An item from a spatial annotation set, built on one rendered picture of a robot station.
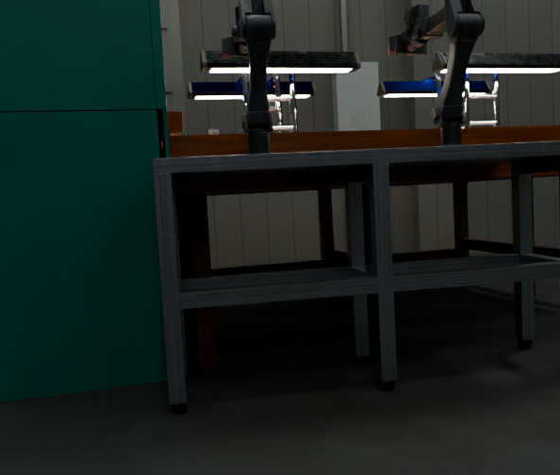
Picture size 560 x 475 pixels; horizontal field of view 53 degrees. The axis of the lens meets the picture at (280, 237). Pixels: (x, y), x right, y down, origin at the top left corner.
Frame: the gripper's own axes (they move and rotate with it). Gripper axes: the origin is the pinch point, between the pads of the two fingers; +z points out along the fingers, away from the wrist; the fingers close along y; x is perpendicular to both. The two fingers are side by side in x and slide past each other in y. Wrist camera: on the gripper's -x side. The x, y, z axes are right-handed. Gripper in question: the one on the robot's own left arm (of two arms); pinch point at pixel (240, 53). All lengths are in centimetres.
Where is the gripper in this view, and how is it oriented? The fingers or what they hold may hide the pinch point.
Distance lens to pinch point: 212.6
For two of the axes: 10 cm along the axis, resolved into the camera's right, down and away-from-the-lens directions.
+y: -9.9, 0.6, -1.5
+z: -1.5, -0.5, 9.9
